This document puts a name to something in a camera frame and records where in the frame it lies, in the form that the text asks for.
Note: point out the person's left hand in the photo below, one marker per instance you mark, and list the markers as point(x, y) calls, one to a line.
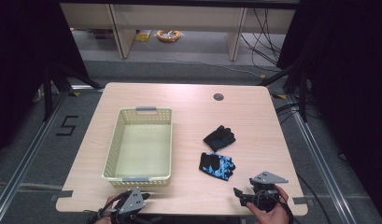
point(105, 208)

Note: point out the white background desk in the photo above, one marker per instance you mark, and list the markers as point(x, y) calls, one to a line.
point(179, 17)

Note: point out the blue camouflage fingerless glove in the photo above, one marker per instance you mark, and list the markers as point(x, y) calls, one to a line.
point(219, 167)

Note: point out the black fingerless glove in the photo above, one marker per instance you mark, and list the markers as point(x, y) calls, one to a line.
point(218, 138)

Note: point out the black metal stand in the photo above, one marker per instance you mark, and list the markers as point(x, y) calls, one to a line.
point(48, 93)
point(302, 90)

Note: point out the person's right hand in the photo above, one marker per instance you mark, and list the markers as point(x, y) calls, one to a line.
point(272, 216)

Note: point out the yellow packet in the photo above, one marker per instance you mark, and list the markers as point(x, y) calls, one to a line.
point(143, 36)

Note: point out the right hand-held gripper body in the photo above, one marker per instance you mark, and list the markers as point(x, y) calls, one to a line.
point(266, 193)

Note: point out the black curtain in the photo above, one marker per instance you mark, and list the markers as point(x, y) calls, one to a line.
point(23, 62)
point(350, 77)

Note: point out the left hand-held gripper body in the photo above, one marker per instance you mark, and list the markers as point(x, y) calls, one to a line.
point(132, 201)

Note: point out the pale yellow plastic basket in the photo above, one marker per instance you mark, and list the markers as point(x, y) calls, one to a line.
point(142, 149)

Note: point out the grey tape strip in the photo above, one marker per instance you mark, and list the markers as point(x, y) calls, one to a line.
point(65, 194)
point(300, 200)

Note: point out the aluminium floor rail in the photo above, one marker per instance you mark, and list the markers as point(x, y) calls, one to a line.
point(322, 165)
point(30, 155)

